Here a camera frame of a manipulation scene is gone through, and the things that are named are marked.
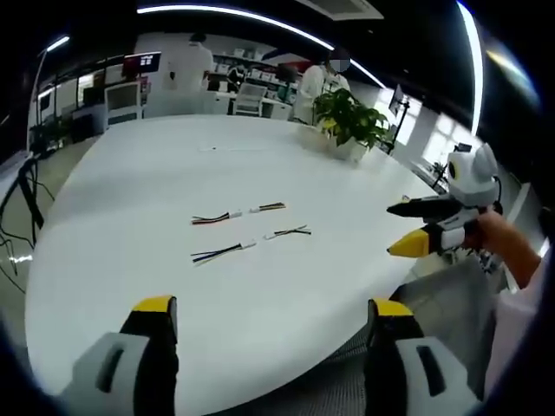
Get JST connector long multicoloured wires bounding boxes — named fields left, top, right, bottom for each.
left=191, top=209, right=244, bottom=226

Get white cabinet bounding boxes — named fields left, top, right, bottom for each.
left=105, top=81, right=145, bottom=127

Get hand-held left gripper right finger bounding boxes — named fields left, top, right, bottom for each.
left=362, top=297, right=483, bottom=416

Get grey mesh chair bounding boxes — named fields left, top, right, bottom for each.
left=259, top=258, right=508, bottom=416

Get white office chair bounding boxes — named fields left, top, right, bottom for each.
left=233, top=82, right=269, bottom=117

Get white planter box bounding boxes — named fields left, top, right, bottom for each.
left=297, top=124, right=369, bottom=163

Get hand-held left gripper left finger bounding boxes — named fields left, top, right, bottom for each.
left=59, top=295, right=180, bottom=416

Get red screen monitor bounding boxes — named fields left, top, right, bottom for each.
left=122, top=52, right=163, bottom=80

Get long ceiling light strip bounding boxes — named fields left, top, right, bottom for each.
left=136, top=3, right=388, bottom=89

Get white storage shelves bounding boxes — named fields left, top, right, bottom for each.
left=207, top=46, right=304, bottom=94

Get green potted plant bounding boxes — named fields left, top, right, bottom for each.
left=312, top=88, right=395, bottom=152

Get black floor cables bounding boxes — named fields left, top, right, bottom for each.
left=0, top=158, right=56, bottom=296

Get JST connector blue black wires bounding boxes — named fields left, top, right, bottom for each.
left=190, top=241, right=258, bottom=266

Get person's right hand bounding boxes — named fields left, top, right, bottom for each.
left=461, top=211, right=543, bottom=289

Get JST connector short dark wires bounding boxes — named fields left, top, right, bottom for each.
left=262, top=224, right=313, bottom=242

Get JST connector short multicoloured wires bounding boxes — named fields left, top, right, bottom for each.
left=247, top=201, right=289, bottom=215

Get black monitor stand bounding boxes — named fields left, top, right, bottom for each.
left=387, top=84, right=412, bottom=156

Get curved ceiling light strip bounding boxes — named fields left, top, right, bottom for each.
left=455, top=2, right=486, bottom=135

